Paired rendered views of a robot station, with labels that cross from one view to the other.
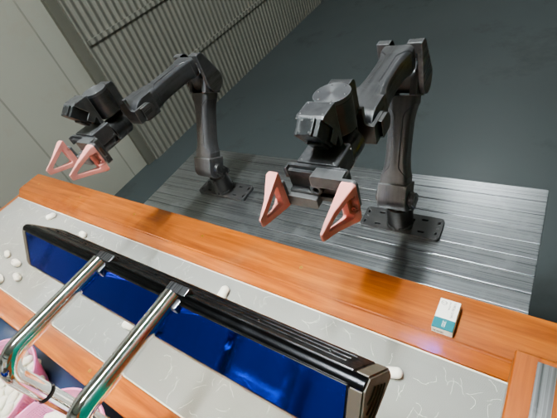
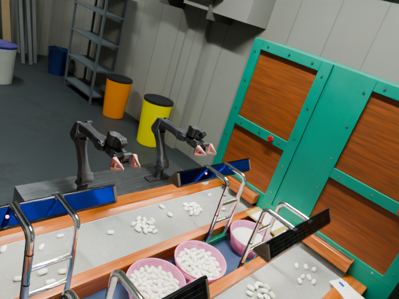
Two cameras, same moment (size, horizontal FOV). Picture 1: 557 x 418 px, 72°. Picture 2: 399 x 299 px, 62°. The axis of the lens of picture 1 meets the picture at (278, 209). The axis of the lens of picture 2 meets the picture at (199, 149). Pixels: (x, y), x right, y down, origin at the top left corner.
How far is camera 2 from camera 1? 2.05 m
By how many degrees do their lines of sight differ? 81
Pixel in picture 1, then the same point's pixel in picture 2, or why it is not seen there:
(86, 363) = (167, 242)
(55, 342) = (146, 251)
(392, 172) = (164, 156)
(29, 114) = not seen: outside the picture
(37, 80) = not seen: outside the picture
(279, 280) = (170, 194)
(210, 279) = (151, 208)
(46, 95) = not seen: outside the picture
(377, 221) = (152, 178)
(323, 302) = (183, 193)
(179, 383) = (188, 227)
